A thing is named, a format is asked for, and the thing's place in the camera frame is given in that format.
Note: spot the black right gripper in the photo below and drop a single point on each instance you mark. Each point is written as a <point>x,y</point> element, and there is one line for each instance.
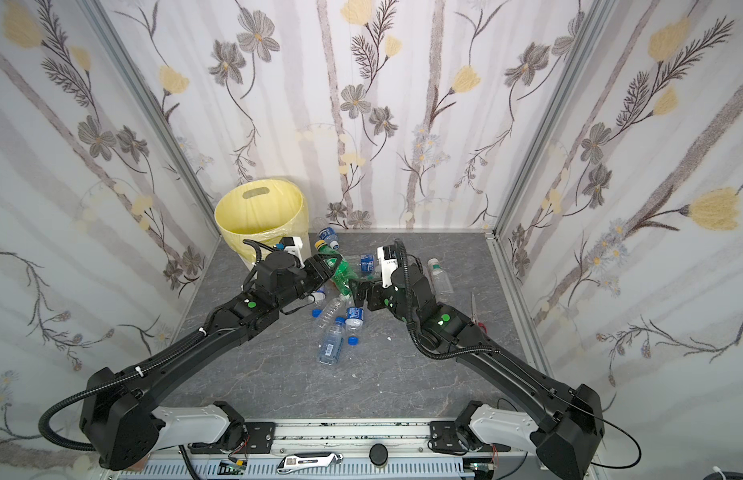
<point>376,296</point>

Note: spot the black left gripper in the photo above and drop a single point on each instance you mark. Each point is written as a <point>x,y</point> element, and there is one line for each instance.
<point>318,264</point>

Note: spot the green soda bottle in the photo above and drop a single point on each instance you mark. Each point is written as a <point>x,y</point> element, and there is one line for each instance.
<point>344,275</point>

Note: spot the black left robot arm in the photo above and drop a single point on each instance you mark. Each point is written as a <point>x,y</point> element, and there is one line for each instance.
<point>121,416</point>

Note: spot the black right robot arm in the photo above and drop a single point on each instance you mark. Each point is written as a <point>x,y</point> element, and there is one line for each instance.
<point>568,422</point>

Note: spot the white bin with yellow liner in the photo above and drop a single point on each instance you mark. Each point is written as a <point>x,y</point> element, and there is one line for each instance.
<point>266,211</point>

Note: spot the clear bottle white green cap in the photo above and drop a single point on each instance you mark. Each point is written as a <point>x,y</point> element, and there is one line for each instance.
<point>439,278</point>

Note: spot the clear bottle blue label top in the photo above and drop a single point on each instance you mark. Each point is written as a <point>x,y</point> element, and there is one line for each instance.
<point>367,264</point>

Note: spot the small blue label water bottle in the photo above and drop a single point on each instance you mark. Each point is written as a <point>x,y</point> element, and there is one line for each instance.
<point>355,319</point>

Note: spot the clear bottle blue cap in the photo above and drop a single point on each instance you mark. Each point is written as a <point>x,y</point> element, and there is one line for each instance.
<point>332,343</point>

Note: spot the black round knob centre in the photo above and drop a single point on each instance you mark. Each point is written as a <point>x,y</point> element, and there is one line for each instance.
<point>379,455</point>

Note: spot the silver adjustable wrench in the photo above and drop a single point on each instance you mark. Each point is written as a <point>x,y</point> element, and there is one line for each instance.
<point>302,461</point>

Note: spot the blue label bottle by wall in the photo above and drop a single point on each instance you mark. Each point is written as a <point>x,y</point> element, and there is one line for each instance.
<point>329,236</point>

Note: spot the red handled scissors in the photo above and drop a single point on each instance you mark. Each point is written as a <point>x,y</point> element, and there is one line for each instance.
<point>475,314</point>

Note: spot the aluminium mounting rail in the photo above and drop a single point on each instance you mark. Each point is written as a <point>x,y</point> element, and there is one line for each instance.
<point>419,448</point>

